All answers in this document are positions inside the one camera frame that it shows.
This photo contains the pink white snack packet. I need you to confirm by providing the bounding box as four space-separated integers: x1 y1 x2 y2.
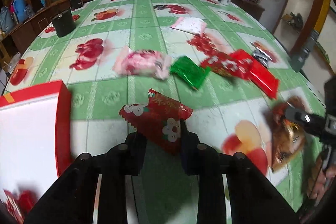
112 46 173 80

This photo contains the grey metal flashlight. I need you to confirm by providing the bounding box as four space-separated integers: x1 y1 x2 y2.
290 29 319 72

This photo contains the red gift box tray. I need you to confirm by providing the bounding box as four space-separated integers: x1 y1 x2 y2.
0 80 73 222

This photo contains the small red flower packet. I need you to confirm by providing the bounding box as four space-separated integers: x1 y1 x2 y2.
200 50 253 80

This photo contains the black cup on table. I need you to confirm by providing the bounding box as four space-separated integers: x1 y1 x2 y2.
51 9 76 38

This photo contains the purple black snack packet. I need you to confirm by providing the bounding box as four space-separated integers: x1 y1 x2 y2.
251 41 273 68

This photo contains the brown snack packet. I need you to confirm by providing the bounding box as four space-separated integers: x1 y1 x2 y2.
270 96 306 172

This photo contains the plain red snack packet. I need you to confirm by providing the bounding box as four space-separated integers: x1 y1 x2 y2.
229 49 280 99

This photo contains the green foil snack packet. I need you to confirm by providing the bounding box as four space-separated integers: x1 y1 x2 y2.
170 56 211 90

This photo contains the red flower snack packet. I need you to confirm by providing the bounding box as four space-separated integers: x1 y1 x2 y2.
119 89 193 155

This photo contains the white bucket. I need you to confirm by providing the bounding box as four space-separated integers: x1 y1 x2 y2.
7 52 21 74

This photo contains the blue thermos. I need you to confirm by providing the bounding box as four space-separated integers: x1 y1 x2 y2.
13 0 28 23

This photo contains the red flower packet in box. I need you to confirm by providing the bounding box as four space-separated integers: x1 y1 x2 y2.
3 189 37 223

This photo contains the grey kettle on shelf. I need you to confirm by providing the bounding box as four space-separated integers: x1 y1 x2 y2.
0 6 15 34

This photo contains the white pink dotted packet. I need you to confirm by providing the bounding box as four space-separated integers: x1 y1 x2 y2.
170 17 207 36

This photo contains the person right hand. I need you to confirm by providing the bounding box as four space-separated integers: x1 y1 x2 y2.
306 153 335 201

